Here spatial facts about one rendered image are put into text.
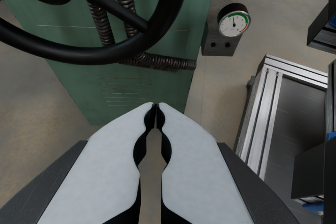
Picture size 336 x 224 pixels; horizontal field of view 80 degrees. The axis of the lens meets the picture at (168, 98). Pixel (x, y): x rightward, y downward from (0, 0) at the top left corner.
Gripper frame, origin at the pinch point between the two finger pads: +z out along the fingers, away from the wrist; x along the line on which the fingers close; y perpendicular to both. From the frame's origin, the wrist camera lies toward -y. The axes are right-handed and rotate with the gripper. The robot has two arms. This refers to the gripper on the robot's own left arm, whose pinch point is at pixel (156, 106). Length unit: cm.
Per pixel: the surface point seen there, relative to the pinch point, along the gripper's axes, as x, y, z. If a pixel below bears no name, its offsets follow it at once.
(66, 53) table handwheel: -14.0, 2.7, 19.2
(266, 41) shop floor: 69, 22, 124
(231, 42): 16.6, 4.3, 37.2
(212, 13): 12.1, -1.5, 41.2
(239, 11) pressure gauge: 14.4, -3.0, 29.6
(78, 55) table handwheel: -12.3, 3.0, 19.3
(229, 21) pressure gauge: 13.4, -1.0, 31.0
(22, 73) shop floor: -77, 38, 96
